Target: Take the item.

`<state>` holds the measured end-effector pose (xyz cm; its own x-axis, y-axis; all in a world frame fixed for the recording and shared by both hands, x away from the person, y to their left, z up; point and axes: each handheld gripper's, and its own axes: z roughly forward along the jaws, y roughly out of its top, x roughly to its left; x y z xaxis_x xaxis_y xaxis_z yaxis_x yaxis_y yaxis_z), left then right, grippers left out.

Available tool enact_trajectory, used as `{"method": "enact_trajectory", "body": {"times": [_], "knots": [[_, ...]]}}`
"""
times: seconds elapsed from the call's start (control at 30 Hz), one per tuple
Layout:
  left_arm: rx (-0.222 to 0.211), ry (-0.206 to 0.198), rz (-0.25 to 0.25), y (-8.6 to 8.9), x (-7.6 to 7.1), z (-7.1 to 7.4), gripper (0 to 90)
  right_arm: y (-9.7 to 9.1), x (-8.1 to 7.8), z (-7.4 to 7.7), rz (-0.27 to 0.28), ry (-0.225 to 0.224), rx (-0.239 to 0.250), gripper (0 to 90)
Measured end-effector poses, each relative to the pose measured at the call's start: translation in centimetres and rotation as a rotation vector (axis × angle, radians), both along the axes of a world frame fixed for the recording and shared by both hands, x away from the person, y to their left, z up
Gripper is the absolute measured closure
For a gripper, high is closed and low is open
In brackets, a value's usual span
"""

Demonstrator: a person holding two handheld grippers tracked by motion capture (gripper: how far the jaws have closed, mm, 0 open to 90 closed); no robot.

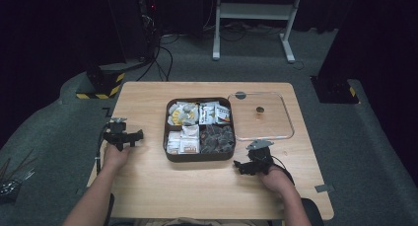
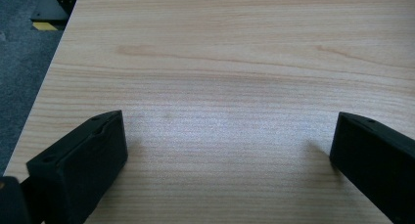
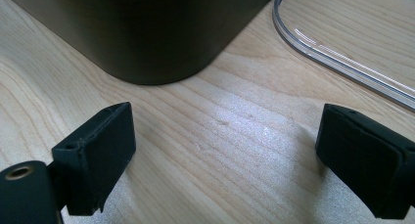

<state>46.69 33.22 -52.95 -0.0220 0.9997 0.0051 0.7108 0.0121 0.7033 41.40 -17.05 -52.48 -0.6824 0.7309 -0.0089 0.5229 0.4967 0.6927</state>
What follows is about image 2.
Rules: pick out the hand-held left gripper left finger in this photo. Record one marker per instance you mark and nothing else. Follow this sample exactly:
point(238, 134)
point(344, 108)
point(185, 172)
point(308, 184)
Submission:
point(78, 165)

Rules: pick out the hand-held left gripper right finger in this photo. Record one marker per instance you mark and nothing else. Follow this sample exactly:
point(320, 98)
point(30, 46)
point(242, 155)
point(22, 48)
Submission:
point(375, 158)

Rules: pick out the yellow and black floor tape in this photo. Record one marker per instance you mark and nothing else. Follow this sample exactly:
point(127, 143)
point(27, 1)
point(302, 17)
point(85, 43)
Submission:
point(44, 26)

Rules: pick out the black metal stand base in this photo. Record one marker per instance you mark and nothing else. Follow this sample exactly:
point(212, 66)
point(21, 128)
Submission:
point(54, 5)

